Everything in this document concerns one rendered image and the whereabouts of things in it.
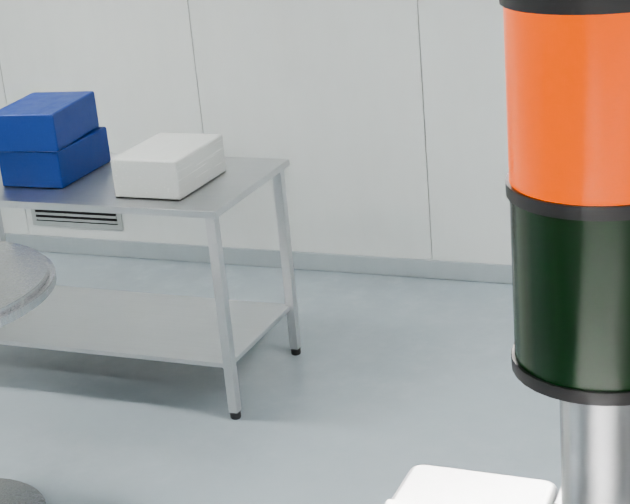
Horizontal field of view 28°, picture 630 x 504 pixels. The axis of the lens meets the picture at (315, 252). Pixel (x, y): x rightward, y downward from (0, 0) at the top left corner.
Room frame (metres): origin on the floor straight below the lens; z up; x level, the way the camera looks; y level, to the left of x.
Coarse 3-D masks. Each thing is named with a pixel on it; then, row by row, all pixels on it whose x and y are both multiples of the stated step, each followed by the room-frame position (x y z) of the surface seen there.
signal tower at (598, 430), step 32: (512, 0) 0.30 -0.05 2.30; (544, 0) 0.29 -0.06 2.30; (576, 0) 0.29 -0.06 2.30; (608, 0) 0.28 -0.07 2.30; (512, 192) 0.30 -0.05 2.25; (512, 352) 0.31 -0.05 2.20; (544, 384) 0.29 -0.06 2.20; (576, 416) 0.30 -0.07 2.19; (608, 416) 0.30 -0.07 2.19; (576, 448) 0.30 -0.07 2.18; (608, 448) 0.30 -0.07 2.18; (576, 480) 0.30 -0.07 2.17; (608, 480) 0.30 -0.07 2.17
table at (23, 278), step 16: (0, 256) 4.13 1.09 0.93; (16, 256) 4.12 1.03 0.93; (32, 256) 4.10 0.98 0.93; (0, 272) 3.97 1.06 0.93; (16, 272) 3.95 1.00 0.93; (32, 272) 3.94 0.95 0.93; (48, 272) 3.96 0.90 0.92; (0, 288) 3.81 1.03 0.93; (16, 288) 3.80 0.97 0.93; (32, 288) 3.79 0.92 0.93; (48, 288) 3.84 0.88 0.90; (0, 304) 3.67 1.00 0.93; (16, 304) 3.69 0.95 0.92; (32, 304) 3.73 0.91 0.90; (0, 320) 3.61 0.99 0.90; (0, 480) 4.18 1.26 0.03; (16, 480) 4.17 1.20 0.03; (0, 496) 4.06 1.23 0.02; (16, 496) 4.05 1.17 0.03; (32, 496) 4.04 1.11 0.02
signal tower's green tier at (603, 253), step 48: (528, 240) 0.30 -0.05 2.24; (576, 240) 0.29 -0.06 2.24; (624, 240) 0.29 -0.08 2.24; (528, 288) 0.30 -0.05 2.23; (576, 288) 0.29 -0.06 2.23; (624, 288) 0.29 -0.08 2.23; (528, 336) 0.30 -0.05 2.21; (576, 336) 0.29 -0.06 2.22; (624, 336) 0.29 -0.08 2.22; (576, 384) 0.29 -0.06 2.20; (624, 384) 0.29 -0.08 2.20
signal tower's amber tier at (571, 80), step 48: (528, 48) 0.30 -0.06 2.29; (576, 48) 0.29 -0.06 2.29; (624, 48) 0.29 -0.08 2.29; (528, 96) 0.30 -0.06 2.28; (576, 96) 0.29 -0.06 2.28; (624, 96) 0.29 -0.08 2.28; (528, 144) 0.30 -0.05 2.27; (576, 144) 0.29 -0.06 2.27; (624, 144) 0.29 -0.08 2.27; (528, 192) 0.30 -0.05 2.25; (576, 192) 0.29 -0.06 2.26; (624, 192) 0.29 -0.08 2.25
